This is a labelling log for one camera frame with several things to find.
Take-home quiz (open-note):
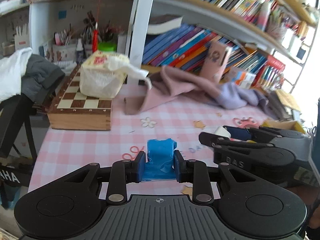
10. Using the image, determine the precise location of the small white plug adapter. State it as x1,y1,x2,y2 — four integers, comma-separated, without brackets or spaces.
214,126,231,138

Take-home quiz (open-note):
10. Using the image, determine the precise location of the blue packet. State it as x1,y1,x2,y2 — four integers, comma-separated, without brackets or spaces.
142,139,177,181

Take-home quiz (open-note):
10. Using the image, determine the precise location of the yellow cardboard box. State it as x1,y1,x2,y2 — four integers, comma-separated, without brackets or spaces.
261,120,306,134

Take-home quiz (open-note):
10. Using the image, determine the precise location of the orange white small box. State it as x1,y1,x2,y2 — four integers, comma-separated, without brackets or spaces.
223,67,256,89

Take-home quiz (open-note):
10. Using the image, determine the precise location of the pink checkered tablecloth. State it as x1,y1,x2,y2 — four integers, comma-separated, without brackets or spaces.
29,85,267,190

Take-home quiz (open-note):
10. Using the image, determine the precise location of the wooden chess board box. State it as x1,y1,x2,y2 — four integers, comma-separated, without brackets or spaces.
47,66,112,131

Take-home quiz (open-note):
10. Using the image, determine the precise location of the pink purple cloth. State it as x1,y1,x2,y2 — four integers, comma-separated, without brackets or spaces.
124,66,276,119

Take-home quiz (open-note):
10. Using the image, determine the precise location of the white tissue pack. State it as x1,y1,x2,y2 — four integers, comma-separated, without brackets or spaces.
79,50,152,99

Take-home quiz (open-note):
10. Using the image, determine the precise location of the black keyboard piano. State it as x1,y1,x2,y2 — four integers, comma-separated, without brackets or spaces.
1,94,37,187

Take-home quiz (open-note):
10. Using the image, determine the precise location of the white bookshelf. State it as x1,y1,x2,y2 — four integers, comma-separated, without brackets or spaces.
1,0,319,92

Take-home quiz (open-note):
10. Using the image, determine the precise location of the pen holder cup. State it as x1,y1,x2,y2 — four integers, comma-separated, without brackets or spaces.
52,29,76,62

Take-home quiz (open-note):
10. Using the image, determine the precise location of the pile of clothes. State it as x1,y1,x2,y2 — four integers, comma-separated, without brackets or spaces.
0,47,65,104

